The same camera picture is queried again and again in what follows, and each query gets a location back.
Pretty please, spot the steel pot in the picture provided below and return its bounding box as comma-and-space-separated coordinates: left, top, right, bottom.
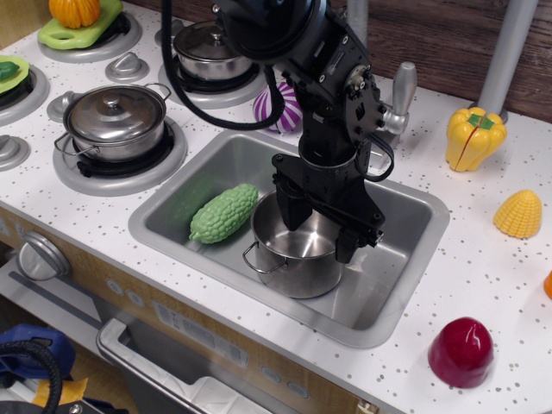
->
242, 191, 343, 299

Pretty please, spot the green bitter gourd toy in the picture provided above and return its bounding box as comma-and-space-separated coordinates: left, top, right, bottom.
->
189, 184, 259, 244

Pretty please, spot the orange toy at edge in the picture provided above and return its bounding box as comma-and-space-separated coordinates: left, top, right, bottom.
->
543, 273, 552, 298

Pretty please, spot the dark red fruit half toy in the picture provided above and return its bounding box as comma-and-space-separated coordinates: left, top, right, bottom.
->
428, 317, 494, 388

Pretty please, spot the grey oven door handle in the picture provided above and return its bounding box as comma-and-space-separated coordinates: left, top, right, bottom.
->
97, 318, 282, 413

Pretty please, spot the green plate with vegetable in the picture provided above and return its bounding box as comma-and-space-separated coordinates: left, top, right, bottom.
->
0, 55, 30, 94

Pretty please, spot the grey post behind arm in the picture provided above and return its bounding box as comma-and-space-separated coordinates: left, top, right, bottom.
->
347, 0, 369, 45

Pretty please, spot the black hose lower left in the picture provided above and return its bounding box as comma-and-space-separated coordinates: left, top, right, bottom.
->
0, 340, 64, 414

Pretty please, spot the orange pumpkin toy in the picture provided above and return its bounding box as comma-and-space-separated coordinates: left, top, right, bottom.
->
48, 0, 101, 28

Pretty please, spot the purple white striped onion toy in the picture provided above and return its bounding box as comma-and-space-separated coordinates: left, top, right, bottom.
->
253, 82, 303, 134

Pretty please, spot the light green cutting board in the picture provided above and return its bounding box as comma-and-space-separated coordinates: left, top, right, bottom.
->
38, 0, 123, 50

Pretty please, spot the yellow bell pepper toy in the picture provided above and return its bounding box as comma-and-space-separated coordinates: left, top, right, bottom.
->
445, 107, 507, 173

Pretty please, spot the silver faucet handle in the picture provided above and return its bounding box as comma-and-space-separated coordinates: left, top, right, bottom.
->
368, 61, 418, 171

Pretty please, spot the silver oven dial knob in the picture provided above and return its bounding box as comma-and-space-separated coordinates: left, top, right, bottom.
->
16, 231, 71, 281

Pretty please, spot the lidded steel pot front burner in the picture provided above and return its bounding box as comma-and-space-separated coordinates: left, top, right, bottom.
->
54, 83, 172, 163

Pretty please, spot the grey stove knob upper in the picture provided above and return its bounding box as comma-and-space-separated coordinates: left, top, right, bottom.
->
104, 52, 149, 83

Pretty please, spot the grey stove burner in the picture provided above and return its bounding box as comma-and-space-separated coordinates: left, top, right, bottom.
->
171, 54, 267, 110
53, 117, 187, 197

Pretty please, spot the grey faucet pipe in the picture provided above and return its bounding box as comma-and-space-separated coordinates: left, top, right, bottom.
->
471, 0, 538, 123

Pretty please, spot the back grey stove burner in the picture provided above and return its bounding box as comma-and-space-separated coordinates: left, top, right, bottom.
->
171, 54, 267, 110

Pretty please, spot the front grey stove burner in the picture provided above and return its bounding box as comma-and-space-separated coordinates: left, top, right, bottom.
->
53, 117, 187, 197

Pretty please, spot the grey stove knob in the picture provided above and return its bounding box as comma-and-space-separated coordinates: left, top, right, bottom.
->
47, 91, 79, 123
0, 135, 30, 172
104, 52, 149, 83

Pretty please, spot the grey stove knob middle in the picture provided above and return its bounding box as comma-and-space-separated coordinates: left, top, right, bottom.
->
47, 91, 79, 123

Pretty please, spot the lidded steel pot back burner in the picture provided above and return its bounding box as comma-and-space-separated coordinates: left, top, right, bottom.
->
172, 22, 253, 81

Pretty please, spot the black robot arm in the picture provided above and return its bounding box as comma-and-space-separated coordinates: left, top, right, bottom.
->
216, 1, 386, 263

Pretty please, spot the yellow corn piece toy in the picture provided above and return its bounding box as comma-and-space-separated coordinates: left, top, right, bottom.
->
492, 190, 543, 239

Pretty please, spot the blue clamp tool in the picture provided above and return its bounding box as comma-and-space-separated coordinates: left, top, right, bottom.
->
1, 324, 76, 388

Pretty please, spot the grey metal sink basin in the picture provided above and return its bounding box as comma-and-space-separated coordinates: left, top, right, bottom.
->
129, 132, 449, 348

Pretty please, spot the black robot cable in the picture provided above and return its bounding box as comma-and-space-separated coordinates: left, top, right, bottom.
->
160, 0, 285, 131

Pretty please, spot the lidded steel pot burner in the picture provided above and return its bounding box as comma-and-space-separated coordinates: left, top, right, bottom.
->
54, 83, 172, 163
172, 22, 253, 81

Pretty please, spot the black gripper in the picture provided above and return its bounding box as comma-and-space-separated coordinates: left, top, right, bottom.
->
272, 154, 385, 263

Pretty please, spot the grey stove knob left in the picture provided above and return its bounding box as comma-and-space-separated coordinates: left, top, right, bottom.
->
0, 135, 30, 172

